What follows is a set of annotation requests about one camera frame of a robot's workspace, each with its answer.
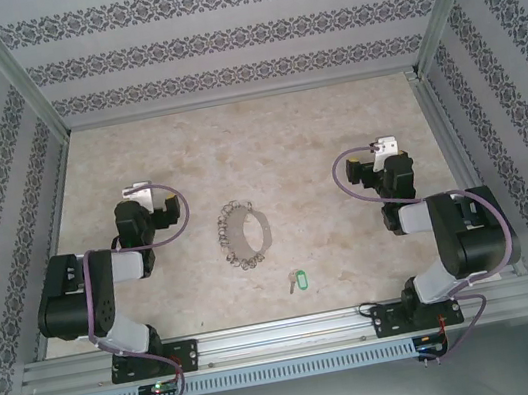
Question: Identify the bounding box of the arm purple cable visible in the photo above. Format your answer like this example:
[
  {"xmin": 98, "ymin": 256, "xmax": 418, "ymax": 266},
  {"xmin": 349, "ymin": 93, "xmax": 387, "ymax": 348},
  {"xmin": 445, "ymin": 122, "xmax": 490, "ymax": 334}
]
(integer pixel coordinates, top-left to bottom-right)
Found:
[
  {"xmin": 328, "ymin": 122, "xmax": 528, "ymax": 377},
  {"xmin": 63, "ymin": 177, "xmax": 222, "ymax": 395}
]

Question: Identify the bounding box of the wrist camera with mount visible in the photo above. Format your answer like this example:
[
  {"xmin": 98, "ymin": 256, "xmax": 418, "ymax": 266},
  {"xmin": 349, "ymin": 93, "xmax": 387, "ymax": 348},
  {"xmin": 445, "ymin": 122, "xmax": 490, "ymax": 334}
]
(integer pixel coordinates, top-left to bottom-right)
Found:
[
  {"xmin": 368, "ymin": 133, "xmax": 403, "ymax": 174},
  {"xmin": 120, "ymin": 178, "xmax": 160, "ymax": 216}
]

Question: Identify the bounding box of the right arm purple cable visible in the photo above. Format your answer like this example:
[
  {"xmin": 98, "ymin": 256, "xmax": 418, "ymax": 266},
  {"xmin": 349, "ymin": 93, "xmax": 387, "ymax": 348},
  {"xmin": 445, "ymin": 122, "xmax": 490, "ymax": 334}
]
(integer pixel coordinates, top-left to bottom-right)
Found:
[{"xmin": 328, "ymin": 122, "xmax": 528, "ymax": 377}]

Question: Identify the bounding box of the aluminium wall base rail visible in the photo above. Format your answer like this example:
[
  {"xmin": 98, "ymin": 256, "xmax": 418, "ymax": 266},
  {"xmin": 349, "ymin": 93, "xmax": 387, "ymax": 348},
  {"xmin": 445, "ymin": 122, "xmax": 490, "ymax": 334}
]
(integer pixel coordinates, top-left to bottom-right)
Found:
[{"xmin": 63, "ymin": 62, "xmax": 422, "ymax": 134}]

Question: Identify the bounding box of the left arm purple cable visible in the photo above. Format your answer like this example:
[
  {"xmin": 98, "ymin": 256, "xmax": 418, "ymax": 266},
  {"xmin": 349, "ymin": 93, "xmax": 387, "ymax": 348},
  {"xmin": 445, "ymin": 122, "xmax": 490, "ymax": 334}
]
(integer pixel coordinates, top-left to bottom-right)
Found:
[{"xmin": 63, "ymin": 177, "xmax": 222, "ymax": 395}]

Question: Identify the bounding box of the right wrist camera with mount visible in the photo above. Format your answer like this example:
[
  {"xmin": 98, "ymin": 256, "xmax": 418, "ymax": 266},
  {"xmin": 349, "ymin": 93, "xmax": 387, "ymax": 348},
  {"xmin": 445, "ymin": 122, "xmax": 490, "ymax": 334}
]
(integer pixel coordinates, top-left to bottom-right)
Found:
[{"xmin": 368, "ymin": 133, "xmax": 403, "ymax": 174}]

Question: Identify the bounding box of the silver key with green tag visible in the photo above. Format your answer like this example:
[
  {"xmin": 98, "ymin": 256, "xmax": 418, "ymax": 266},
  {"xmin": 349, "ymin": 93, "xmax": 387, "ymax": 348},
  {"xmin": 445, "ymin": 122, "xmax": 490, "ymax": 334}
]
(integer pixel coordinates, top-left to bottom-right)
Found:
[{"xmin": 284, "ymin": 266, "xmax": 311, "ymax": 297}]

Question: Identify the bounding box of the aluminium mounting rail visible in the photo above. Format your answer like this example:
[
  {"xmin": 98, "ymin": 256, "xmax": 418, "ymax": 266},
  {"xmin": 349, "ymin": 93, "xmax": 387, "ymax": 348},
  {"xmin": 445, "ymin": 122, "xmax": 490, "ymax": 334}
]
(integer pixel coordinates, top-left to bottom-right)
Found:
[{"xmin": 15, "ymin": 278, "xmax": 528, "ymax": 395}]

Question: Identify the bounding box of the aluminium side rail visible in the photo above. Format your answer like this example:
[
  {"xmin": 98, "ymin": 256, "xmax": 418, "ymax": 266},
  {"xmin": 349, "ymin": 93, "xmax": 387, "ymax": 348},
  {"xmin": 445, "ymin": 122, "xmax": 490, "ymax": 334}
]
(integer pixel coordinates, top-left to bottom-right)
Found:
[
  {"xmin": 0, "ymin": 131, "xmax": 106, "ymax": 362},
  {"xmin": 405, "ymin": 58, "xmax": 528, "ymax": 291}
]

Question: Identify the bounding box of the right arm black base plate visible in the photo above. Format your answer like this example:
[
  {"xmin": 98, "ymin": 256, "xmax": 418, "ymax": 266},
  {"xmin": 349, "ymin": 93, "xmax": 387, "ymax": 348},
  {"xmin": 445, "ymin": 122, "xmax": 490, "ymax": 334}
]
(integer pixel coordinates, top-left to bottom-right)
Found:
[{"xmin": 369, "ymin": 291, "xmax": 467, "ymax": 341}]

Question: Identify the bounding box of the slotted grey cable duct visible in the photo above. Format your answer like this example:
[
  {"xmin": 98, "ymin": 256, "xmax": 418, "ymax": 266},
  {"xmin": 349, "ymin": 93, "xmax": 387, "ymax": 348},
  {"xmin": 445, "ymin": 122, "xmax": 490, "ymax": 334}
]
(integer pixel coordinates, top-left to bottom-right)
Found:
[{"xmin": 74, "ymin": 337, "xmax": 420, "ymax": 395}]

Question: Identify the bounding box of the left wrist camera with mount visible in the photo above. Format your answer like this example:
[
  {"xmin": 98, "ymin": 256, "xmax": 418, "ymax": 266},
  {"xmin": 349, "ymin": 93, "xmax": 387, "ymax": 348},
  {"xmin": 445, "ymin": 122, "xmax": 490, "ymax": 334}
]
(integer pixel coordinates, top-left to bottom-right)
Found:
[{"xmin": 120, "ymin": 178, "xmax": 160, "ymax": 216}]

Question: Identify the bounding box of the metal band with key rings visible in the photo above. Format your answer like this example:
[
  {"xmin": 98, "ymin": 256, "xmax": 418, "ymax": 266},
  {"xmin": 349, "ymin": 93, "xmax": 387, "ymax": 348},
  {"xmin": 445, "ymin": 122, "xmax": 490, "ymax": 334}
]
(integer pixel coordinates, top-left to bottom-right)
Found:
[{"xmin": 212, "ymin": 195, "xmax": 279, "ymax": 275}]

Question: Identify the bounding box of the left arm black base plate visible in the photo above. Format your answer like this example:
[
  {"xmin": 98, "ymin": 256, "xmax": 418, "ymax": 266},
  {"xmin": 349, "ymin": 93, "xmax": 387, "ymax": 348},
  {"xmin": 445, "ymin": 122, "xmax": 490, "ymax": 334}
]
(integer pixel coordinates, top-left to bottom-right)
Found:
[{"xmin": 107, "ymin": 337, "xmax": 204, "ymax": 386}]

